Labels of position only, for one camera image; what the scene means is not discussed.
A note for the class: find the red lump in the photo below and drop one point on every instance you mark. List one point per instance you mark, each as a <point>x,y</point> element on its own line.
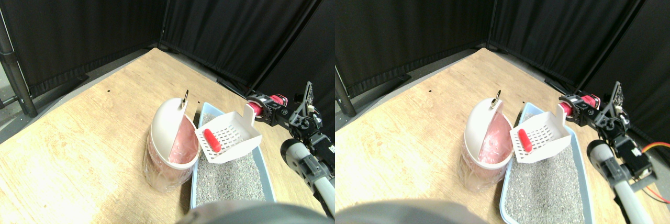
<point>212,140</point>
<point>525,140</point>

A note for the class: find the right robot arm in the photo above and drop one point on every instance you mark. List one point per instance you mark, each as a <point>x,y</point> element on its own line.
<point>309,171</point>
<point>607,166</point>

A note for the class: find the black stand pole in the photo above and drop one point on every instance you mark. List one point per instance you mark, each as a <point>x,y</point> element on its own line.
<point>346,103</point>
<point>23,93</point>

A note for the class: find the blue litter tray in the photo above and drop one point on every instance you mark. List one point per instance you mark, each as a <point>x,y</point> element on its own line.
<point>544,192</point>
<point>230,182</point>

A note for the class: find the black curtain stand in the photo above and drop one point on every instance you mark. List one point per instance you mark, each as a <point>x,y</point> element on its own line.
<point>293,30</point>
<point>619,30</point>
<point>494,9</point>
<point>166,9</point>

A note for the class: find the white bin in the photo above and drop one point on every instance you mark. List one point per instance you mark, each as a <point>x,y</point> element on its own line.
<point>477,124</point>
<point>165,124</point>

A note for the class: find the black curtain stand foot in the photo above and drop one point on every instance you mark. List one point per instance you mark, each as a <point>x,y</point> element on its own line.
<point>78,79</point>
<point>402,78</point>

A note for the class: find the black bracket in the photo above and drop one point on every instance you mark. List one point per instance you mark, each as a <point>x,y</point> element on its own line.
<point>616,96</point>
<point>308,96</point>

